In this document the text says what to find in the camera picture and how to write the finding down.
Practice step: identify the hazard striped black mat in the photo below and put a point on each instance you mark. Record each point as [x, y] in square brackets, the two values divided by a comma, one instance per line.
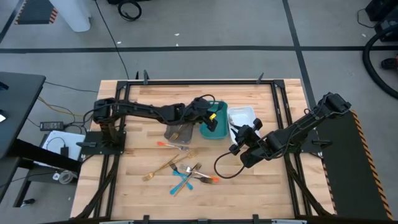
[34, 12]

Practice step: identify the teal plastic bin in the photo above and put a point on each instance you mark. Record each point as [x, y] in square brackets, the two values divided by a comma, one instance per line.
[222, 124]

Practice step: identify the black desk leg frame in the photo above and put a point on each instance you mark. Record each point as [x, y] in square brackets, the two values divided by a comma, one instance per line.
[37, 155]

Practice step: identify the black equipment case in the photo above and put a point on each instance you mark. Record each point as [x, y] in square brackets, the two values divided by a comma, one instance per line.
[385, 12]

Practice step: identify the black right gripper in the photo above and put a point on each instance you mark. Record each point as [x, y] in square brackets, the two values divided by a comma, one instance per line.
[253, 149]

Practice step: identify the clear tape roll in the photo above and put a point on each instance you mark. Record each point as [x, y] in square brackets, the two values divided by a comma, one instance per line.
[62, 178]

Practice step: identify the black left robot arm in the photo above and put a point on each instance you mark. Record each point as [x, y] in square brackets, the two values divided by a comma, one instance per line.
[140, 109]

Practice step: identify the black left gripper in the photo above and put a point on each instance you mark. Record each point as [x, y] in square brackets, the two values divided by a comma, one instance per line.
[197, 110]

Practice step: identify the white paper sheet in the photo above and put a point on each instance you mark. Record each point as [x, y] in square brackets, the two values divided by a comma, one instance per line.
[74, 140]

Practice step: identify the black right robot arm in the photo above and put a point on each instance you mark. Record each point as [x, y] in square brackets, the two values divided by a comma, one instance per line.
[298, 130]

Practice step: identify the hazard striped black platform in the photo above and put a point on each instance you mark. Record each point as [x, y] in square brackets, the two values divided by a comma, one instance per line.
[348, 174]

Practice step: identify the grey translucent plastic bin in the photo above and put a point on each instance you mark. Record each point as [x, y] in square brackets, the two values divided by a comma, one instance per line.
[186, 137]

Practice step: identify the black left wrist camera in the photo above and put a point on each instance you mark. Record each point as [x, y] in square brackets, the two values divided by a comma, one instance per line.
[212, 125]

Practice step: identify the white round column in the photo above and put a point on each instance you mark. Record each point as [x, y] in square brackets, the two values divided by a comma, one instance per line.
[71, 15]

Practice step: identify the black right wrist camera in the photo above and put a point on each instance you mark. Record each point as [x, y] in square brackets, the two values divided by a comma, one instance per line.
[234, 149]

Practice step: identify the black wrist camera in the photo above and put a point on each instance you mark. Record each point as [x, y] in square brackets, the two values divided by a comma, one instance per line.
[234, 149]
[212, 125]

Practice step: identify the black caster wheel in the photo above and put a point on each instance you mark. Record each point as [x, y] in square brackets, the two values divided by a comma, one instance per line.
[388, 63]

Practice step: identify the cutlery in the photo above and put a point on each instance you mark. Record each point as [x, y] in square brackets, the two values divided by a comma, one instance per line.
[174, 190]

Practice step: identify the black side desk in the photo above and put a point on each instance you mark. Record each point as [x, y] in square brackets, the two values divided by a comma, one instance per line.
[18, 102]

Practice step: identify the white plastic bin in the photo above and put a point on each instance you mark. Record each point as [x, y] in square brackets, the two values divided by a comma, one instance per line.
[244, 115]

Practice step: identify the small black power adapter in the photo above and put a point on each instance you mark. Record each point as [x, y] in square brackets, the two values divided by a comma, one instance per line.
[64, 151]

